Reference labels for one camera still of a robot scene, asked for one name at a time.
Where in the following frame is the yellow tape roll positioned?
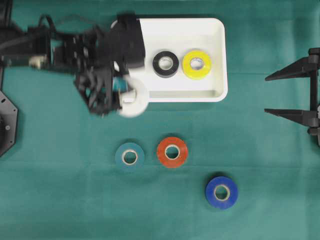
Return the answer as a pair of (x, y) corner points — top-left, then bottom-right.
(182, 50), (212, 80)

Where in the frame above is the black left camera cable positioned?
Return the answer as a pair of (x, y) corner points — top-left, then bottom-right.
(37, 14), (98, 33)

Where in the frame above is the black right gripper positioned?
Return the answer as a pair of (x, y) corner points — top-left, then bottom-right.
(264, 47), (320, 136)

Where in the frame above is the green table cloth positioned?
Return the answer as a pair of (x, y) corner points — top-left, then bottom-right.
(0, 0), (320, 240)

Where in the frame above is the blue tape roll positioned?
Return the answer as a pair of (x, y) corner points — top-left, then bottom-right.
(205, 176), (239, 210)

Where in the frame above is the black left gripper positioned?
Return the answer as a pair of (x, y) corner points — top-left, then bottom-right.
(52, 26), (129, 115)

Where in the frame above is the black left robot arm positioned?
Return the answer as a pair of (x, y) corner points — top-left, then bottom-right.
(0, 0), (130, 115)

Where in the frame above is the white plastic tray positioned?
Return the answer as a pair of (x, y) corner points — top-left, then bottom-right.
(129, 17), (228, 103)

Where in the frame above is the red tape roll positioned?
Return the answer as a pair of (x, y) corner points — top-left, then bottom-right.
(156, 136), (189, 168)

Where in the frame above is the black angle bracket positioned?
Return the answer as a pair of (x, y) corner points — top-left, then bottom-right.
(316, 134), (320, 147)

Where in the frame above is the white tape roll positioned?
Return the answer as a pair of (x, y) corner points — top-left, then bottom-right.
(117, 74), (149, 118)

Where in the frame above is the teal tape roll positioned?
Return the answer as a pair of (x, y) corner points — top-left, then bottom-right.
(115, 142), (145, 173)

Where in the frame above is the black tape roll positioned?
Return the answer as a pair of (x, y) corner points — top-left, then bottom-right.
(152, 51), (179, 78)

